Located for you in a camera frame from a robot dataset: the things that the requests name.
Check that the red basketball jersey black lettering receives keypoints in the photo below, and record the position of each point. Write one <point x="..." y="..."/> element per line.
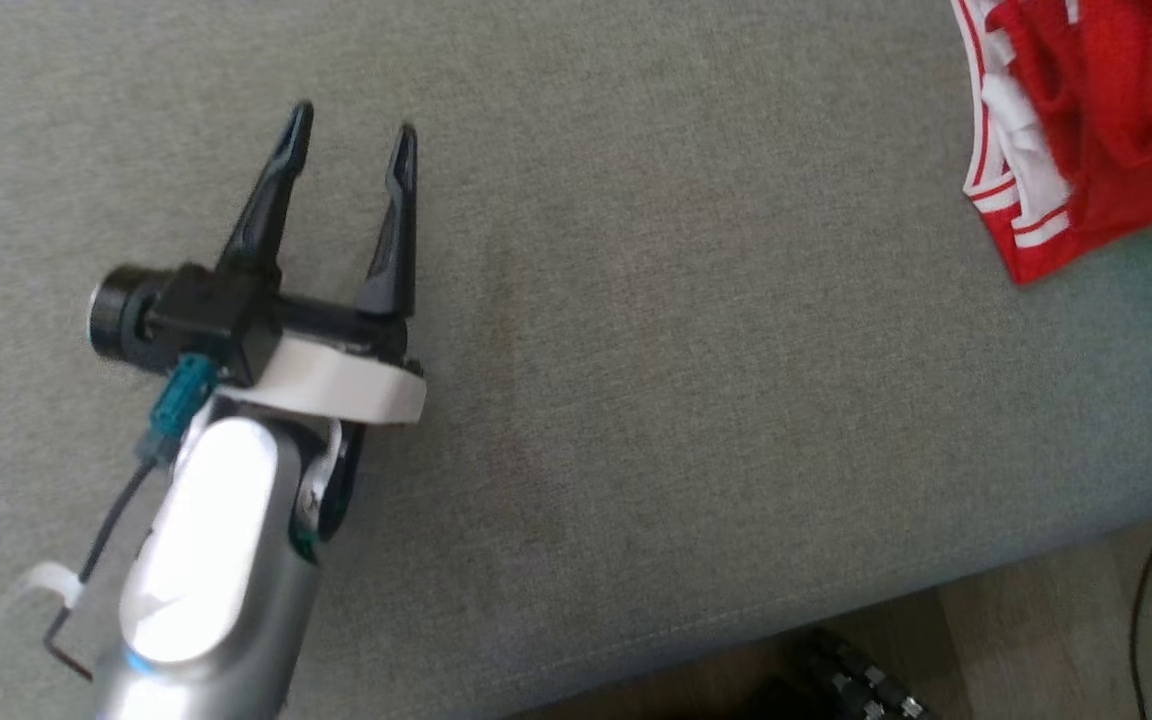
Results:
<point x="1021" y="250"/>

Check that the teal left camera connector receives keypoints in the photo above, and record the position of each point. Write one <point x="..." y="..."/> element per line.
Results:
<point x="181" y="400"/>

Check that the grey sofa seat cushion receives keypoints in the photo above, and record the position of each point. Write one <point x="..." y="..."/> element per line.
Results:
<point x="636" y="300"/>

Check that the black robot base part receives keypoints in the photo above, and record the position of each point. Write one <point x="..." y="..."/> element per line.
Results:
<point x="836" y="680"/>

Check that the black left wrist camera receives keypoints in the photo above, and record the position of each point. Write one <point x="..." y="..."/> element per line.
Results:
<point x="206" y="320"/>

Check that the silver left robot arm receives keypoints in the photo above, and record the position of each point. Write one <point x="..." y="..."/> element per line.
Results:
<point x="206" y="560"/>

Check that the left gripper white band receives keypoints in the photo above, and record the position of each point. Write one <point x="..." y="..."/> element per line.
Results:
<point x="336" y="385"/>

